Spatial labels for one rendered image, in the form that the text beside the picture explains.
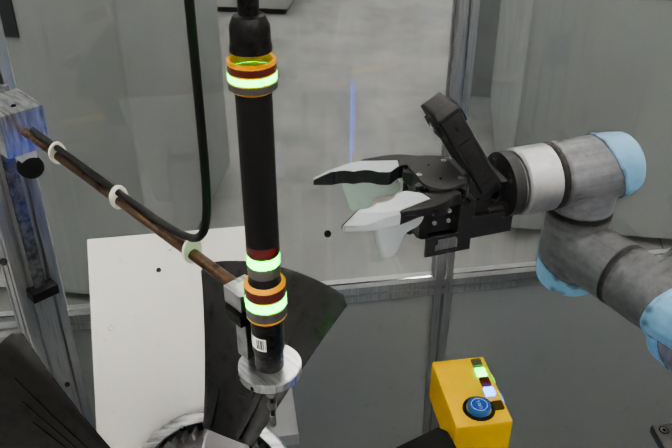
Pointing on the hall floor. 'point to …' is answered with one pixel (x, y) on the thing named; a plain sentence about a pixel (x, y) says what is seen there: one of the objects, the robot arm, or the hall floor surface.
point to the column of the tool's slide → (52, 348)
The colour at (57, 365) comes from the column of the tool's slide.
